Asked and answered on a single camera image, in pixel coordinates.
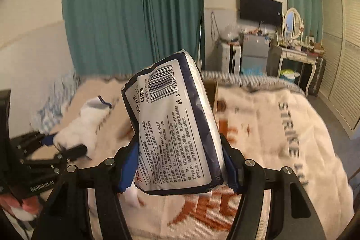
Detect white dressing table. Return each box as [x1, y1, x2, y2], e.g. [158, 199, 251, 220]
[274, 46, 317, 96]

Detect blue plastic bags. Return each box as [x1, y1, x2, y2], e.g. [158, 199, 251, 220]
[241, 67, 267, 76]

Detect navy white tissue pack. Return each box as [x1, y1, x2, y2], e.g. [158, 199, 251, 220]
[121, 50, 227, 195]

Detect large teal curtain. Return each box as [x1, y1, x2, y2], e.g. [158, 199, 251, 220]
[62, 0, 204, 76]

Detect blue checkered bedding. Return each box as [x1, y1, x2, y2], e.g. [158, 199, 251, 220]
[30, 69, 81, 133]

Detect oval vanity mirror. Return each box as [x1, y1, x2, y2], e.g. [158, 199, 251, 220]
[283, 7, 304, 40]

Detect white sock with black band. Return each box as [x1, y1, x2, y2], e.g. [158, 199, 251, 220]
[53, 96, 113, 159]

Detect grey mini fridge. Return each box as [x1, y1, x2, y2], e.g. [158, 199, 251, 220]
[240, 34, 269, 71]

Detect black wall television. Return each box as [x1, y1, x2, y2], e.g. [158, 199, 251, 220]
[239, 0, 283, 27]

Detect cream printed blanket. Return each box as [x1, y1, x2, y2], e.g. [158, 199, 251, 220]
[27, 71, 356, 240]

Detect white suitcase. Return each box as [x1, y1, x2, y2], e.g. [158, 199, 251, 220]
[218, 42, 242, 75]

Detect blue waste basket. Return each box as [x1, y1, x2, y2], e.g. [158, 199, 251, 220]
[279, 69, 300, 83]

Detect open cardboard box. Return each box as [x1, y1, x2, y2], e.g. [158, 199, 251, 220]
[203, 80, 218, 116]

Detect cream louvered wardrobe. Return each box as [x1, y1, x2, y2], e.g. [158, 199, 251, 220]
[319, 0, 359, 139]

